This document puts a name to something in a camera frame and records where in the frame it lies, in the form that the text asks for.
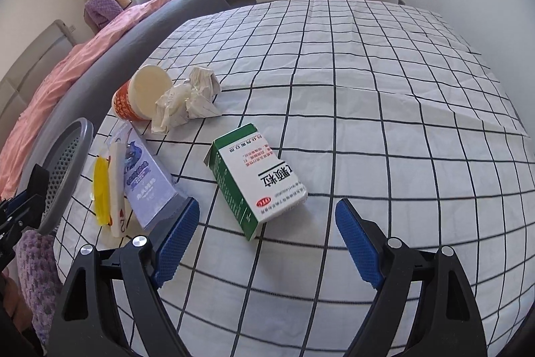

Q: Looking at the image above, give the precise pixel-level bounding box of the white tissue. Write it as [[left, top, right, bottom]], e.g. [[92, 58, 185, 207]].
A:
[[151, 66, 222, 133]]

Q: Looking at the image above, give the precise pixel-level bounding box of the yellow plastic ring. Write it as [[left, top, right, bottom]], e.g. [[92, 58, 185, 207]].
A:
[[92, 156, 113, 227]]

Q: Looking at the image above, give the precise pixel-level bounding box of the lavender cartoon rabbit box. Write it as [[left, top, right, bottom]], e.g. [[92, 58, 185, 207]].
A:
[[108, 120, 187, 231]]

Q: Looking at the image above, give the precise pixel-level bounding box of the grey bed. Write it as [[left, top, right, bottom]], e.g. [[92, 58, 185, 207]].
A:
[[17, 0, 230, 191]]

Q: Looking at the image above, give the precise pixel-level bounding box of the purple knitted blanket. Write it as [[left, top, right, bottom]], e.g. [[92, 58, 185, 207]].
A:
[[83, 0, 132, 34]]

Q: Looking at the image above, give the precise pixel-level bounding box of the grey headboard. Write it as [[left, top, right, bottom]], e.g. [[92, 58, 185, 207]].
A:
[[0, 20, 76, 146]]

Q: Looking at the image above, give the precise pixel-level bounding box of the red white paper cup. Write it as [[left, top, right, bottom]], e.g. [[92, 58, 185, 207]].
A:
[[112, 65, 172, 121]]

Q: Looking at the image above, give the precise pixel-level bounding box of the pink duvet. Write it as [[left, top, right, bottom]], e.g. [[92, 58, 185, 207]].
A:
[[1, 0, 172, 199]]

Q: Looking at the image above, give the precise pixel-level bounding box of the purple fuzzy rug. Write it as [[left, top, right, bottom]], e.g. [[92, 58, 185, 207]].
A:
[[15, 230, 63, 347]]

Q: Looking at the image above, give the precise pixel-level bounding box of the green white medicine box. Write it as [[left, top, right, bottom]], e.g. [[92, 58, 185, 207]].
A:
[[204, 123, 308, 239]]

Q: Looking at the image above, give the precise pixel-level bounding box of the grey perforated trash basket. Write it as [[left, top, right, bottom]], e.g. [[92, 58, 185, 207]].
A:
[[17, 118, 93, 235]]

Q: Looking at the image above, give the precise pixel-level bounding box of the black white checkered sheet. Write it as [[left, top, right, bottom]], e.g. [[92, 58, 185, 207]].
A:
[[53, 0, 535, 357]]

